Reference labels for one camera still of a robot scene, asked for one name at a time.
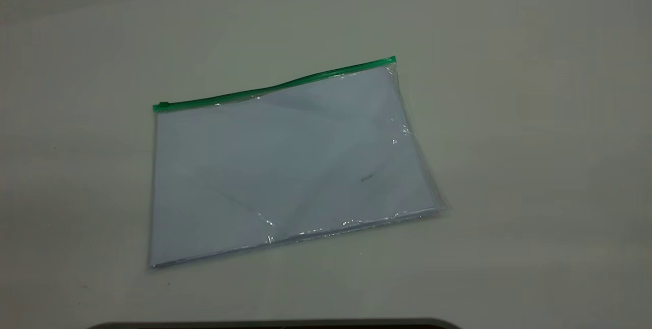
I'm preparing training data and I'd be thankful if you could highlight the clear plastic green-zip bag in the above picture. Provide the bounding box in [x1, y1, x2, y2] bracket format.
[148, 56, 450, 270]

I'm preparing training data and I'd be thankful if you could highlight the dark curved base rim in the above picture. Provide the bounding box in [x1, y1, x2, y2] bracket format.
[87, 318, 462, 329]

